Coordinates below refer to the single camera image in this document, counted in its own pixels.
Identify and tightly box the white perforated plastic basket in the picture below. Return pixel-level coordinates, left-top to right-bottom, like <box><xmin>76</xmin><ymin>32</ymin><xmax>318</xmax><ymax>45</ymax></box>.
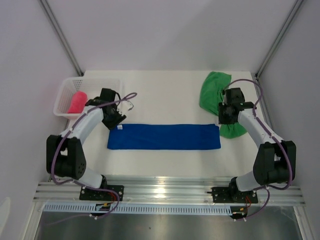
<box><xmin>53</xmin><ymin>77</ymin><xmax>125</xmax><ymax>123</ymax></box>

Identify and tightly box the white slotted cable duct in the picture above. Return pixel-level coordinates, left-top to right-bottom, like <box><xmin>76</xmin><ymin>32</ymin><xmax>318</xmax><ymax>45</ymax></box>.
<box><xmin>43</xmin><ymin>202</ymin><xmax>232</xmax><ymax>216</ymax></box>

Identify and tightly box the aluminium frame post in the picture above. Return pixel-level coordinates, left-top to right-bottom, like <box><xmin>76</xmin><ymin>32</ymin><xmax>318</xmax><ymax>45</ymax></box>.
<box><xmin>254</xmin><ymin>0</ymin><xmax>307</xmax><ymax>81</ymax></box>
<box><xmin>38</xmin><ymin>0</ymin><xmax>84</xmax><ymax>77</ymax></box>

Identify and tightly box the right aluminium frame post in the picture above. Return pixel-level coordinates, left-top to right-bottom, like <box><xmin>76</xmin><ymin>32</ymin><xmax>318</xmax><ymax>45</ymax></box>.
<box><xmin>254</xmin><ymin>0</ymin><xmax>307</xmax><ymax>81</ymax></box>

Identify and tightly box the blue towel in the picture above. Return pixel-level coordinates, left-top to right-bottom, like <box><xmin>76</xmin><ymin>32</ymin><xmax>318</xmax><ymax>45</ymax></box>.
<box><xmin>107</xmin><ymin>123</ymin><xmax>221</xmax><ymax>151</ymax></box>

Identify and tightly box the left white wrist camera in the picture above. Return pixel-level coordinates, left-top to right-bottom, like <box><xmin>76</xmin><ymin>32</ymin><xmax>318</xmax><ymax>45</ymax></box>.
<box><xmin>117</xmin><ymin>100</ymin><xmax>134</xmax><ymax>116</ymax></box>

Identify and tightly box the green towel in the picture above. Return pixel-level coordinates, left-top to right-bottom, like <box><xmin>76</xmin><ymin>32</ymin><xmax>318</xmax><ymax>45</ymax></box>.
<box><xmin>199</xmin><ymin>71</ymin><xmax>247</xmax><ymax>139</ymax></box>

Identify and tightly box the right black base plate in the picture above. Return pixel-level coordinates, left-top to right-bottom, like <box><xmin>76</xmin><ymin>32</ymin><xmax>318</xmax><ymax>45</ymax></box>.
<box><xmin>207</xmin><ymin>186</ymin><xmax>258</xmax><ymax>204</ymax></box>

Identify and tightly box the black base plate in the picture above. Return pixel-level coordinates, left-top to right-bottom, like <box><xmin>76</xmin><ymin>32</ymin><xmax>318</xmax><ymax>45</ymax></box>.
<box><xmin>207</xmin><ymin>186</ymin><xmax>258</xmax><ymax>204</ymax></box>
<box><xmin>79</xmin><ymin>185</ymin><xmax>125</xmax><ymax>202</ymax></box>

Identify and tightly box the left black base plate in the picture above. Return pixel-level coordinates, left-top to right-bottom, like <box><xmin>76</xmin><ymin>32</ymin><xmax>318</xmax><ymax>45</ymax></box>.
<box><xmin>79</xmin><ymin>185</ymin><xmax>125</xmax><ymax>202</ymax></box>

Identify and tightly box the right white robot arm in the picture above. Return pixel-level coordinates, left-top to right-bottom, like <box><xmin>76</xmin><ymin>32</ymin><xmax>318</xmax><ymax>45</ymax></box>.
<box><xmin>218</xmin><ymin>88</ymin><xmax>297</xmax><ymax>202</ymax></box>

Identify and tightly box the red towel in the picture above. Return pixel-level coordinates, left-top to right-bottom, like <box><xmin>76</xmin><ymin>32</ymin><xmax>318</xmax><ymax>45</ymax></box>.
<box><xmin>67</xmin><ymin>91</ymin><xmax>88</xmax><ymax>114</ymax></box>

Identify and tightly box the left aluminium frame post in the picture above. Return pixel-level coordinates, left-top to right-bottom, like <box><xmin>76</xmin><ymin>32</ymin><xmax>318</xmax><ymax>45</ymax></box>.
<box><xmin>38</xmin><ymin>0</ymin><xmax>84</xmax><ymax>77</ymax></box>

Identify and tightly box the aluminium mounting rail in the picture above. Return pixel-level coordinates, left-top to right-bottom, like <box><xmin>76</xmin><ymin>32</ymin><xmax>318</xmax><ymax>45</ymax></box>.
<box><xmin>33</xmin><ymin>175</ymin><xmax>307</xmax><ymax>207</ymax></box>

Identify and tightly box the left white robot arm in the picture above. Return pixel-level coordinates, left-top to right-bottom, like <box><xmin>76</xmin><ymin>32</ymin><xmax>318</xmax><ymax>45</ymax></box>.
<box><xmin>46</xmin><ymin>88</ymin><xmax>127</xmax><ymax>200</ymax></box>

